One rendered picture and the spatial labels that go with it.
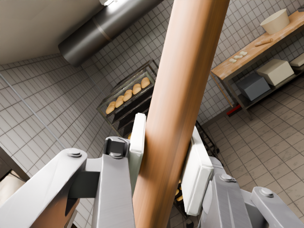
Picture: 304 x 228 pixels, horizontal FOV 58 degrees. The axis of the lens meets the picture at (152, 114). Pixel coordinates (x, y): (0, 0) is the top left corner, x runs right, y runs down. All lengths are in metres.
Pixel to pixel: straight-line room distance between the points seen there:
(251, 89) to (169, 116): 4.58
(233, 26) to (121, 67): 2.11
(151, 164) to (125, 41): 4.97
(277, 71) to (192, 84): 4.67
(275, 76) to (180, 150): 4.67
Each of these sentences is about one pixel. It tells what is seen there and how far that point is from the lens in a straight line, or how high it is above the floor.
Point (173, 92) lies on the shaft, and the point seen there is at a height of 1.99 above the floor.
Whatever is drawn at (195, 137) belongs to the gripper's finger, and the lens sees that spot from 0.18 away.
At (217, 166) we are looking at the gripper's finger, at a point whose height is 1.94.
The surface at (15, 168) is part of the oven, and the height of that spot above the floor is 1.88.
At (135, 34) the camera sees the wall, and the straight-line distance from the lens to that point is 5.10.
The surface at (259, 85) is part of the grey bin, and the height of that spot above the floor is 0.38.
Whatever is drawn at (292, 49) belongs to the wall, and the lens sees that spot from 5.64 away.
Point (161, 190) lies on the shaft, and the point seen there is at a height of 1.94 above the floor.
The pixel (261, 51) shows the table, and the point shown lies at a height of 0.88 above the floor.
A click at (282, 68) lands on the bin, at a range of 4.84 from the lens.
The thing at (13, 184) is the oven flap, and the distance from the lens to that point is 1.98.
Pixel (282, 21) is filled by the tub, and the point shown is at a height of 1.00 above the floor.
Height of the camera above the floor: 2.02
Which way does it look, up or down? 13 degrees down
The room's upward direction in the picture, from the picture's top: 37 degrees counter-clockwise
